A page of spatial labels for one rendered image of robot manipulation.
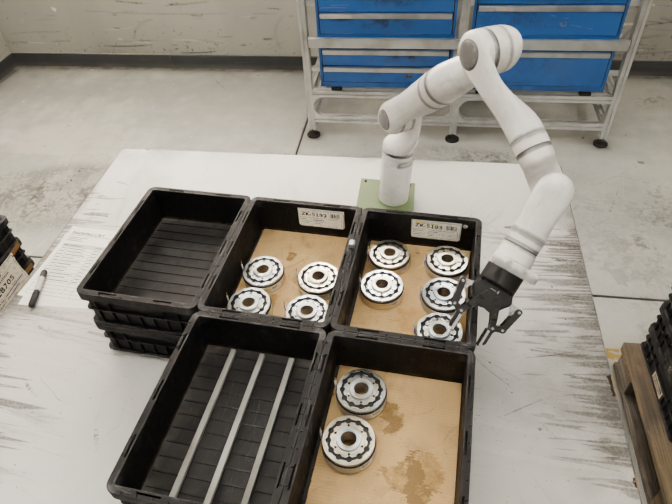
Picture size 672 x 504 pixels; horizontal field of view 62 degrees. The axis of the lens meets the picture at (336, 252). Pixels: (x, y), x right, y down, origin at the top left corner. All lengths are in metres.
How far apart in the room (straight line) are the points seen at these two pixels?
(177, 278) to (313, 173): 0.69
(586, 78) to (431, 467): 2.55
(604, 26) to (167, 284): 2.48
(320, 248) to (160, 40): 3.23
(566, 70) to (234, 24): 2.24
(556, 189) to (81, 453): 1.14
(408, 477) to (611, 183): 2.42
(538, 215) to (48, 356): 1.23
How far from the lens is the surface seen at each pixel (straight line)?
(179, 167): 2.10
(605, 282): 2.69
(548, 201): 1.09
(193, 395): 1.25
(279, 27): 4.15
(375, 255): 1.40
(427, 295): 1.32
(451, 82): 1.31
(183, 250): 1.55
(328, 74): 3.26
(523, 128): 1.13
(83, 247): 1.88
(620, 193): 3.20
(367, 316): 1.31
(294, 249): 1.48
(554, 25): 3.16
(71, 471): 1.41
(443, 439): 1.15
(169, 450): 1.20
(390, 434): 1.14
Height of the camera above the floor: 1.85
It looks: 44 degrees down
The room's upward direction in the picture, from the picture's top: 4 degrees counter-clockwise
